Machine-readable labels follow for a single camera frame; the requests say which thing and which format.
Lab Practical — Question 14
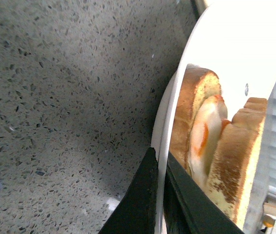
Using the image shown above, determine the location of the bread slice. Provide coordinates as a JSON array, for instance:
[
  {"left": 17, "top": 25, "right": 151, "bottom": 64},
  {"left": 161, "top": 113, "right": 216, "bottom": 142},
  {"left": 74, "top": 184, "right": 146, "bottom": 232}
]
[
  {"left": 169, "top": 68, "right": 221, "bottom": 174},
  {"left": 205, "top": 97, "right": 268, "bottom": 229}
]

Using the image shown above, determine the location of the white round plate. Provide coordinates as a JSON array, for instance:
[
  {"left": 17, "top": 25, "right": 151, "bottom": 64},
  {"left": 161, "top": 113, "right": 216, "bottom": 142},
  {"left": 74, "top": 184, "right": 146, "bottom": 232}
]
[{"left": 151, "top": 0, "right": 276, "bottom": 234}]

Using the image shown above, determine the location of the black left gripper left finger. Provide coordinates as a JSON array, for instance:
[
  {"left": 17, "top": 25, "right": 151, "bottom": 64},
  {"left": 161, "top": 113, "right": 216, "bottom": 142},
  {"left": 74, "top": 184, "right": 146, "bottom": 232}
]
[{"left": 99, "top": 147, "right": 158, "bottom": 234}]

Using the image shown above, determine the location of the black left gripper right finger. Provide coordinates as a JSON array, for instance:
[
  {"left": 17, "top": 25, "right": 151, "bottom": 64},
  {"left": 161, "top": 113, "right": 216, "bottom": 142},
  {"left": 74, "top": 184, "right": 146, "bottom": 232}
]
[{"left": 164, "top": 156, "right": 243, "bottom": 234}]

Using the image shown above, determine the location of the fried egg filling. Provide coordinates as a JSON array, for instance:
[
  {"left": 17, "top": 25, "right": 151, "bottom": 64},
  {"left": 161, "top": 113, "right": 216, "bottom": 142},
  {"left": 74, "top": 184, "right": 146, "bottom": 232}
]
[{"left": 188, "top": 95, "right": 230, "bottom": 189}]

